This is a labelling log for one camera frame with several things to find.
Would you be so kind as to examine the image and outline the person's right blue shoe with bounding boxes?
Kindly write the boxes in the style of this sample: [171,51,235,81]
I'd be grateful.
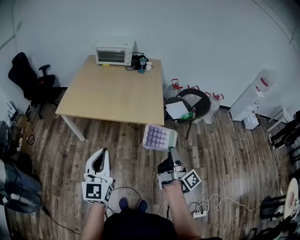
[137,199,149,213]

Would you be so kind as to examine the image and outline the small white box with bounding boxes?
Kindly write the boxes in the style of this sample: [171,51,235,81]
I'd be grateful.
[243,114,260,130]

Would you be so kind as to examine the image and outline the white water dispenser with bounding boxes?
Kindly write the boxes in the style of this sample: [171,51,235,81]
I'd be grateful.
[228,84,267,122]

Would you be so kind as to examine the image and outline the person's black shorts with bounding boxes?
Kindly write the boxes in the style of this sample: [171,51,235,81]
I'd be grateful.
[102,208,223,240]

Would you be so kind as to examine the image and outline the teal hourglass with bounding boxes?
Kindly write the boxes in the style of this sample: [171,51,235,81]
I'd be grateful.
[138,57,147,74]

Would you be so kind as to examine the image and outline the white metal rack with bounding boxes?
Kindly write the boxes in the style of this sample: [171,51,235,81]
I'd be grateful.
[267,105,292,132]

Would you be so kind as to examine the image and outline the light wooden table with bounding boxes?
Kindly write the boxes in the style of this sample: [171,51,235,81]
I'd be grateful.
[55,55,165,143]

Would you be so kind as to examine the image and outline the round black wicker chair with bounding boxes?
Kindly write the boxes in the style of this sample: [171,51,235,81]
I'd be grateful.
[164,88,212,140]

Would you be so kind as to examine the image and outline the small round wooden table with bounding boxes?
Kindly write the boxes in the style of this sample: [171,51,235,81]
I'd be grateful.
[283,177,300,221]

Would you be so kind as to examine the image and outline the person's right forearm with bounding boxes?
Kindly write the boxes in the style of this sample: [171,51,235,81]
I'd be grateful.
[162,180,203,240]

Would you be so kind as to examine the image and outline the black office chair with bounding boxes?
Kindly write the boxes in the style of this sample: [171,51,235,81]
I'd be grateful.
[7,52,60,120]

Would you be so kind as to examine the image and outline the large water dispenser bottle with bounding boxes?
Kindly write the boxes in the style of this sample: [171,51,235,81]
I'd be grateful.
[254,68,278,95]

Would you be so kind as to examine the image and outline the black cable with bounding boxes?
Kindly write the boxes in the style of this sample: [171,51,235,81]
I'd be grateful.
[39,186,143,235]

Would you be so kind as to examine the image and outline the white cable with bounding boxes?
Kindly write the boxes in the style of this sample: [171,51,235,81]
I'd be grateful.
[196,180,283,213]

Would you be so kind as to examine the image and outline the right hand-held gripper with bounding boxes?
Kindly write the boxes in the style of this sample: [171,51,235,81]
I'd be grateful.
[157,146,203,194]

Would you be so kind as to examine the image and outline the white power strip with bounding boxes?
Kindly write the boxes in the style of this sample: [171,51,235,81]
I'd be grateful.
[192,210,208,219]

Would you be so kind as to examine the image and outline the black bag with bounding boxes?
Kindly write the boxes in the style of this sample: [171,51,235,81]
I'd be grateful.
[131,52,150,69]

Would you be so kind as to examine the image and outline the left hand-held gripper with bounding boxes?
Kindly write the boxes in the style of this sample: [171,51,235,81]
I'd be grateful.
[81,147,116,205]

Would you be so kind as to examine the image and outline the person's left forearm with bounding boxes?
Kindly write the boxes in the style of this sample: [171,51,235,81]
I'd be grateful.
[80,202,106,240]

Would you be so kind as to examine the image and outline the white toaster oven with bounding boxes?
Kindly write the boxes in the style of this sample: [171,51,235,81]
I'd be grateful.
[95,40,137,67]

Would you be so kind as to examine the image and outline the black equipment frame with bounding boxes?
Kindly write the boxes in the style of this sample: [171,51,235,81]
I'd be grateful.
[269,113,300,150]

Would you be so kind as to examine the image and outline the black antenna router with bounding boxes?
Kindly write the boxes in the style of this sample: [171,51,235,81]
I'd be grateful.
[6,100,20,120]

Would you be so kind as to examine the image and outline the purple-keyed white calculator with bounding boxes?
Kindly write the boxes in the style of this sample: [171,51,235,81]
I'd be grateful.
[142,123,178,151]

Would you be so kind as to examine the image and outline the white paper sheets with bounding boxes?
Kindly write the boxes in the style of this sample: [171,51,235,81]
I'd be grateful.
[165,100,190,120]

